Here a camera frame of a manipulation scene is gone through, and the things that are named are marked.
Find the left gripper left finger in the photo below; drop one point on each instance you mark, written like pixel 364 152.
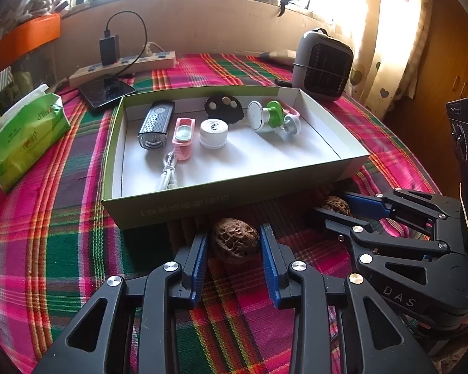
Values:
pixel 99 338

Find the black rectangular bike light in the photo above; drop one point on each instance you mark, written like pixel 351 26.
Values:
pixel 153 132

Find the pink clip camera gadget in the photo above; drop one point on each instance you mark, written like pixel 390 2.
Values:
pixel 183 138

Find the wooden cabinet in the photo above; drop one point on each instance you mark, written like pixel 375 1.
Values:
pixel 421 122

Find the white plug in strip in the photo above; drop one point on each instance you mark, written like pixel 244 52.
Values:
pixel 152 48

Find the green tissue pack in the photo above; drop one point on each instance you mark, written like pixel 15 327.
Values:
pixel 27 130

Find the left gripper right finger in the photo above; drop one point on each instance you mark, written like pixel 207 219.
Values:
pixel 372 338

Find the pink white clip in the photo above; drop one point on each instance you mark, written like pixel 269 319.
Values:
pixel 289 111

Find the black window latch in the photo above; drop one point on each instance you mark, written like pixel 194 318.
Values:
pixel 283 4

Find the beige tool on table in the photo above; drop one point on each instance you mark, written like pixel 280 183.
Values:
pixel 284 57

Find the orange box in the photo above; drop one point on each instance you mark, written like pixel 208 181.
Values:
pixel 27 37

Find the grey portable heater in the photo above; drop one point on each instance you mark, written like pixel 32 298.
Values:
pixel 322 65

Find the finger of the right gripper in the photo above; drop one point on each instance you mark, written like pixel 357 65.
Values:
pixel 355 232
pixel 419 211

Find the walnut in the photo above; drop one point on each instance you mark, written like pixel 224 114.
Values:
pixel 235 241
pixel 337 205

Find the green white spool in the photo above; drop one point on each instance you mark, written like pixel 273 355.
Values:
pixel 260 116

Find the plaid tablecloth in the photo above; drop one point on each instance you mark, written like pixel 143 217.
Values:
pixel 58 245

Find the white power strip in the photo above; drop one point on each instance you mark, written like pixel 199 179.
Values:
pixel 126 65

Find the green white cardboard box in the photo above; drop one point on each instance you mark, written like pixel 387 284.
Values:
pixel 251 166

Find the heart pattern curtain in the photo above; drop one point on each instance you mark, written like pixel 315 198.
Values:
pixel 388 53

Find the black smartphone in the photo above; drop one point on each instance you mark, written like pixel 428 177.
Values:
pixel 104 92

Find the black round disc gadget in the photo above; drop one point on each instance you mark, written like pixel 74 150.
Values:
pixel 224 107

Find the black charger plug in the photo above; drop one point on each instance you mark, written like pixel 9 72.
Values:
pixel 109 50

